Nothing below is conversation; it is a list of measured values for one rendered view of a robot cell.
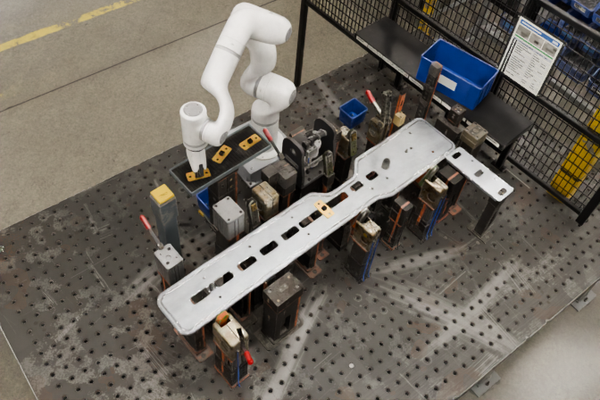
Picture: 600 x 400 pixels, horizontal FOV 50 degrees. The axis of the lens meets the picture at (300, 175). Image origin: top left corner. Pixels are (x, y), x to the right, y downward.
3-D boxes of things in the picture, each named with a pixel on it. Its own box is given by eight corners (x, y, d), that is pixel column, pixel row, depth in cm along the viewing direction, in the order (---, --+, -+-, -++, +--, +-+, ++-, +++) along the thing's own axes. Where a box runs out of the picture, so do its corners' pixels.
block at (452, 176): (437, 226, 282) (453, 188, 260) (418, 210, 287) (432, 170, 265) (451, 215, 287) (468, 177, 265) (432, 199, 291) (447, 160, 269)
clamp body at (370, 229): (358, 287, 261) (371, 242, 234) (337, 266, 267) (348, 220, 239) (374, 274, 266) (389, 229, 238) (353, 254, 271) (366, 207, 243)
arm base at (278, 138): (233, 141, 290) (233, 113, 275) (265, 121, 299) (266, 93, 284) (262, 167, 283) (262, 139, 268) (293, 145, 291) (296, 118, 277)
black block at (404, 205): (393, 256, 272) (407, 217, 249) (375, 239, 276) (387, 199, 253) (405, 245, 275) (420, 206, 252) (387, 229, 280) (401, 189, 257)
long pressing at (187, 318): (189, 345, 211) (188, 344, 210) (150, 297, 221) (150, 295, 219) (459, 147, 273) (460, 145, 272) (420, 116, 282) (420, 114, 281)
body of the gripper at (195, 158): (180, 132, 219) (183, 153, 228) (188, 154, 214) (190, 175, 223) (202, 127, 221) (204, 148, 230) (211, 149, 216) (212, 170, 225)
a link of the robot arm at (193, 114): (214, 134, 217) (191, 123, 219) (213, 106, 207) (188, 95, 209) (201, 150, 212) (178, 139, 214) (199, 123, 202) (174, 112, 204)
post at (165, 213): (170, 270, 260) (159, 208, 225) (159, 258, 263) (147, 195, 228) (186, 261, 263) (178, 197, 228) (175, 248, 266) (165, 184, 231)
